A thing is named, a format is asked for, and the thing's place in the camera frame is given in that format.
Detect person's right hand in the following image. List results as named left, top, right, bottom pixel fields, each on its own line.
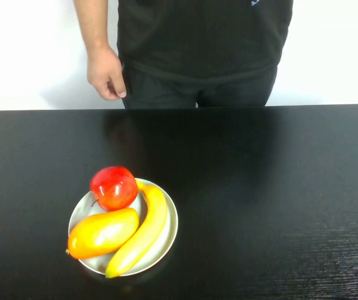
left=87, top=46, right=127, bottom=101

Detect yellow banana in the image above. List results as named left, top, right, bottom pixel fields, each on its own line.
left=104, top=179, right=169, bottom=279

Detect person's right forearm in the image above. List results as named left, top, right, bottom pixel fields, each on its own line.
left=72, top=0, right=119, bottom=57

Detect black trousers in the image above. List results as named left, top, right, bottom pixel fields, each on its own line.
left=121, top=61, right=279, bottom=109

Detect black t-shirt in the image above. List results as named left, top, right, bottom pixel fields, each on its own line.
left=117, top=0, right=294, bottom=81

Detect red apple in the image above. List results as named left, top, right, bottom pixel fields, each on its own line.
left=89, top=166, right=139, bottom=212

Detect orange yellow mango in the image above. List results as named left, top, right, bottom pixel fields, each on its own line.
left=66, top=207, right=140, bottom=260

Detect white round plate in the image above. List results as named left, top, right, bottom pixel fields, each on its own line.
left=67, top=177, right=179, bottom=278

